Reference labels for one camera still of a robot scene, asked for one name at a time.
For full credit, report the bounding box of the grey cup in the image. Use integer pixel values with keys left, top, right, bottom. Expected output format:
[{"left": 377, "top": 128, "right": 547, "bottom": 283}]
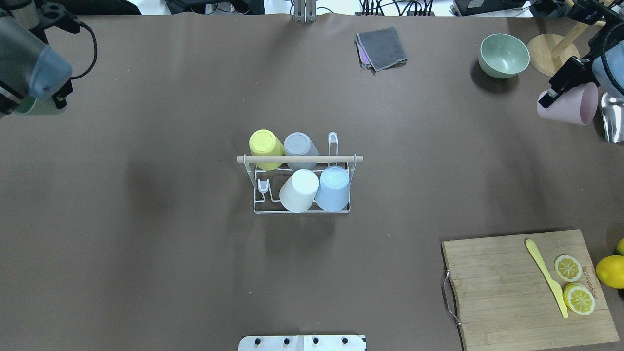
[{"left": 283, "top": 132, "right": 319, "bottom": 171}]

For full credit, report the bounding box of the white cup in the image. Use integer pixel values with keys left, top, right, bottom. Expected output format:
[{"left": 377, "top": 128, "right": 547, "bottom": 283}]
[{"left": 279, "top": 169, "right": 319, "bottom": 213}]

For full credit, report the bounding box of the lemon slice right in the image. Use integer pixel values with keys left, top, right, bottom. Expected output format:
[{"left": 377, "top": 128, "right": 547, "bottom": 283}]
[{"left": 563, "top": 282, "right": 596, "bottom": 316}]

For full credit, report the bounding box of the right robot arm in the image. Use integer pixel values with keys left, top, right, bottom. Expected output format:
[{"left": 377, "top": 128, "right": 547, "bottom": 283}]
[{"left": 538, "top": 20, "right": 624, "bottom": 109}]

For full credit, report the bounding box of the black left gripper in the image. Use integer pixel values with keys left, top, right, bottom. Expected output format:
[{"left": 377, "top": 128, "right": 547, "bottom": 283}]
[{"left": 51, "top": 78, "right": 73, "bottom": 110}]

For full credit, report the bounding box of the lemon slice left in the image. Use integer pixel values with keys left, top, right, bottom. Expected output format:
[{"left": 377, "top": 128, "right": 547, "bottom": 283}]
[{"left": 553, "top": 254, "right": 582, "bottom": 283}]

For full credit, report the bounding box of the metal scoop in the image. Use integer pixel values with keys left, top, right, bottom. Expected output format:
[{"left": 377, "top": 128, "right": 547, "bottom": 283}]
[{"left": 600, "top": 92, "right": 624, "bottom": 143}]

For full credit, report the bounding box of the light blue cup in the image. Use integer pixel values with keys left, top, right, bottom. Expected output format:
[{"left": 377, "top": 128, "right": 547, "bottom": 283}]
[{"left": 315, "top": 166, "right": 350, "bottom": 212}]

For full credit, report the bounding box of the yellow cup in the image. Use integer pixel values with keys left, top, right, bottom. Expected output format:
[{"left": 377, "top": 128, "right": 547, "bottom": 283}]
[{"left": 248, "top": 129, "right": 285, "bottom": 156}]

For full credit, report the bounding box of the white wire cup holder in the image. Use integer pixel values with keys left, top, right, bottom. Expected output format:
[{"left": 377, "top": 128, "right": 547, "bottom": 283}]
[{"left": 237, "top": 129, "right": 364, "bottom": 214}]

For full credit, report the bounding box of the aluminium frame post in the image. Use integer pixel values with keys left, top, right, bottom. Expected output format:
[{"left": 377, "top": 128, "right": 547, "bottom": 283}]
[{"left": 292, "top": 0, "right": 318, "bottom": 23}]

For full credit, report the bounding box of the whole lemon upper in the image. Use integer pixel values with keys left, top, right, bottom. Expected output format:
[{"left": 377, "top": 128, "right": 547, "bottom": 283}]
[{"left": 595, "top": 255, "right": 624, "bottom": 289}]

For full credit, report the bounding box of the lemon slice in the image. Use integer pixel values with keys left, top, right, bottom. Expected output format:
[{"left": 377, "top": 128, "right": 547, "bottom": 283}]
[
  {"left": 553, "top": 254, "right": 582, "bottom": 283},
  {"left": 563, "top": 282, "right": 596, "bottom": 316}
]

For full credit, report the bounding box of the whole lemon lower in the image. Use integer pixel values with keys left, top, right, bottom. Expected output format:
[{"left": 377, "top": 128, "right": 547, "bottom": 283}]
[{"left": 615, "top": 238, "right": 624, "bottom": 256}]

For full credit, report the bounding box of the yellow plastic knife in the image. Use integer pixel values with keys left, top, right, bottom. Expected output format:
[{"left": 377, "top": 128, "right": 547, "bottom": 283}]
[{"left": 525, "top": 238, "right": 568, "bottom": 318}]

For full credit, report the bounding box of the green cup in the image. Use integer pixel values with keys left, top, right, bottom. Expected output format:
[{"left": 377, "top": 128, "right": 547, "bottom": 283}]
[{"left": 14, "top": 96, "right": 67, "bottom": 117}]

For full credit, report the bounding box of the wooden cup tree stand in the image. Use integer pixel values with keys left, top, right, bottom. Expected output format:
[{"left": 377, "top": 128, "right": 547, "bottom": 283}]
[{"left": 527, "top": 0, "right": 623, "bottom": 77}]

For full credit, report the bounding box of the wooden cutting board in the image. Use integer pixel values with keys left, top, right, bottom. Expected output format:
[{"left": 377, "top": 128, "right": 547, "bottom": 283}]
[{"left": 442, "top": 229, "right": 620, "bottom": 351}]

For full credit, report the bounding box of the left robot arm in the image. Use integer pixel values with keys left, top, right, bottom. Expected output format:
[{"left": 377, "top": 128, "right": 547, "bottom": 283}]
[{"left": 0, "top": 11, "right": 72, "bottom": 117}]

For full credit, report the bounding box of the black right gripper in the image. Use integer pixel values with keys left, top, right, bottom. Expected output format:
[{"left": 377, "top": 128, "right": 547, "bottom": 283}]
[{"left": 538, "top": 56, "right": 593, "bottom": 109}]

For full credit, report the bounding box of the grey folded cloth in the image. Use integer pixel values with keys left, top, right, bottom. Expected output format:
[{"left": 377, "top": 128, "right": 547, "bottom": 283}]
[{"left": 355, "top": 27, "right": 408, "bottom": 73}]

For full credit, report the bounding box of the whole lemon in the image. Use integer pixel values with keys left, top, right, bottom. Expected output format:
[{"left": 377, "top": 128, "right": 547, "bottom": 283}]
[
  {"left": 595, "top": 255, "right": 624, "bottom": 289},
  {"left": 615, "top": 238, "right": 624, "bottom": 256}
]

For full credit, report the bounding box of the pink cup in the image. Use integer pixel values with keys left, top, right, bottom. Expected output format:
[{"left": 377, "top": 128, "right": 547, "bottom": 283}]
[{"left": 536, "top": 82, "right": 599, "bottom": 126}]

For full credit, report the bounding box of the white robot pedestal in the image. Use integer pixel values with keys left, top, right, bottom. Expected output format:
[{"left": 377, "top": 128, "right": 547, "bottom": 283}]
[{"left": 238, "top": 334, "right": 368, "bottom": 351}]

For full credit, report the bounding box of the green bowl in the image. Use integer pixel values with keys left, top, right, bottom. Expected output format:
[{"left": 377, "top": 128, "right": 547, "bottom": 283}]
[{"left": 478, "top": 33, "right": 530, "bottom": 78}]

